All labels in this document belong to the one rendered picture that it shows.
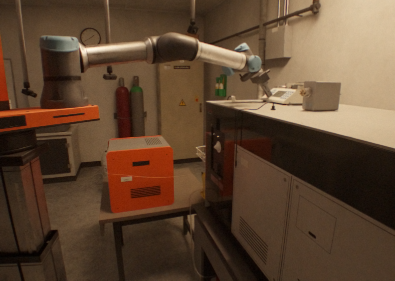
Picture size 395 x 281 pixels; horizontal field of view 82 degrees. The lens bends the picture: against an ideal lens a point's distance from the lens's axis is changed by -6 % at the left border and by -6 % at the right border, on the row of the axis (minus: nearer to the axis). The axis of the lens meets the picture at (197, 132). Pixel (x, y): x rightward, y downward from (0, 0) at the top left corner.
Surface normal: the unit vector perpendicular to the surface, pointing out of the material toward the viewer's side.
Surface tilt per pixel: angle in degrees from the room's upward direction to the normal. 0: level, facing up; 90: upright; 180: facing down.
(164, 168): 90
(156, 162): 90
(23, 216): 90
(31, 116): 90
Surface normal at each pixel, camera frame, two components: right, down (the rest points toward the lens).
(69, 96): 0.60, -0.14
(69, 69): 0.76, 0.14
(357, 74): -0.95, 0.07
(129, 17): 0.32, 0.21
